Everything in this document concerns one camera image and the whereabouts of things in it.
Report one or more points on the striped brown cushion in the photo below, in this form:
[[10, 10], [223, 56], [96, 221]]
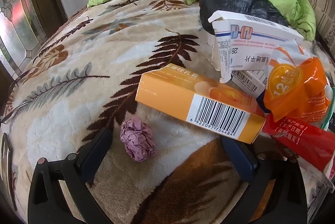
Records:
[[324, 9]]

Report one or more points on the red plastic wrapper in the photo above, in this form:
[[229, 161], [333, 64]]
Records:
[[301, 140]]

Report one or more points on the orange plastic wrapper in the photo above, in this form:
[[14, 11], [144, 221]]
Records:
[[288, 82]]

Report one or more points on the orange cardboard box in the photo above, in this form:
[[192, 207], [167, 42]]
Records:
[[170, 93]]

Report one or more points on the leaf print blanket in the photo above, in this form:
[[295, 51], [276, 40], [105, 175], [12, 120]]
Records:
[[78, 96]]

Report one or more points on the black smartphone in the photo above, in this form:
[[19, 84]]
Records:
[[6, 158]]

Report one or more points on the purple paper ball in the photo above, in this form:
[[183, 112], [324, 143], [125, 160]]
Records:
[[137, 139]]

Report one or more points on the blue and white box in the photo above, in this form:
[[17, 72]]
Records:
[[248, 80]]

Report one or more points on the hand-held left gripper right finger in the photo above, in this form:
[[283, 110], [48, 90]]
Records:
[[240, 158]]

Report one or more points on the black plastic bag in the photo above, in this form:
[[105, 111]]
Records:
[[235, 1]]

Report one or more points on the stained glass window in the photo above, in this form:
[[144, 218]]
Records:
[[18, 17]]

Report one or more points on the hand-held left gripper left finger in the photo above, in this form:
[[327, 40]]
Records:
[[95, 153]]

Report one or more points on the torn white medicine box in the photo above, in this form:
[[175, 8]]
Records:
[[243, 56]]

